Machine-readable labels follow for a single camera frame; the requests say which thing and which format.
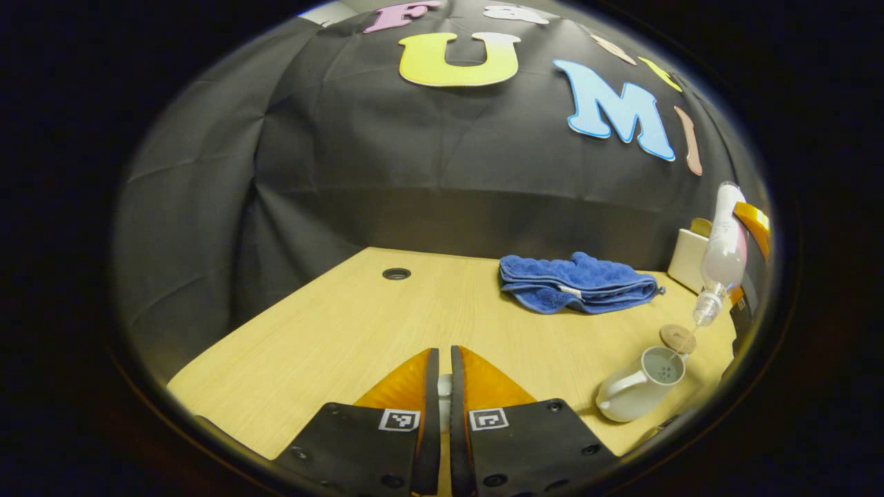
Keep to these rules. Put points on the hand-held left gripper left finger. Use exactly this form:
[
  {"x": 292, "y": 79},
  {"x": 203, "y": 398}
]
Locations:
[{"x": 394, "y": 449}]

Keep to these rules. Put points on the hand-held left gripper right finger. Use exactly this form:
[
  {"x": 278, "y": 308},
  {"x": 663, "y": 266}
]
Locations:
[{"x": 511, "y": 449}]

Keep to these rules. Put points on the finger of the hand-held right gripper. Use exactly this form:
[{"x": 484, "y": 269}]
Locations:
[
  {"x": 744, "y": 307},
  {"x": 755, "y": 224}
]

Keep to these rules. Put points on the clear water bottle pink label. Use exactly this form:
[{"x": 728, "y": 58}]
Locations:
[{"x": 724, "y": 255}]

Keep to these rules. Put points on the white teacup lid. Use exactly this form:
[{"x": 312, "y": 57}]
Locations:
[{"x": 445, "y": 404}]

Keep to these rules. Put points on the round brown coaster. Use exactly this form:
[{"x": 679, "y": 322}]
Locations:
[{"x": 677, "y": 338}]

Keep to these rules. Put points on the white ceramic teacup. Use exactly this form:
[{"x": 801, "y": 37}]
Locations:
[{"x": 639, "y": 390}]

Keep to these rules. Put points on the brown bread slice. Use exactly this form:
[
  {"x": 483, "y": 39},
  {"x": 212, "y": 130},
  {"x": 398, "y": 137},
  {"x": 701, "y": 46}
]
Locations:
[{"x": 702, "y": 226}]

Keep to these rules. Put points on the white toaster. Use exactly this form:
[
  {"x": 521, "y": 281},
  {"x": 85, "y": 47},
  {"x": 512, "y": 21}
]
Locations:
[{"x": 687, "y": 259}]

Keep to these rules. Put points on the blue folded towel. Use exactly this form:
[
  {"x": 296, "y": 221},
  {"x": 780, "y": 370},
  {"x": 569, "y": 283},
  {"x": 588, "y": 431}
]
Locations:
[{"x": 577, "y": 283}]

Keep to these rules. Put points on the black backdrop cloth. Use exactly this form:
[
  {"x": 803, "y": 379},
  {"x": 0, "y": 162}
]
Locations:
[{"x": 414, "y": 172}]

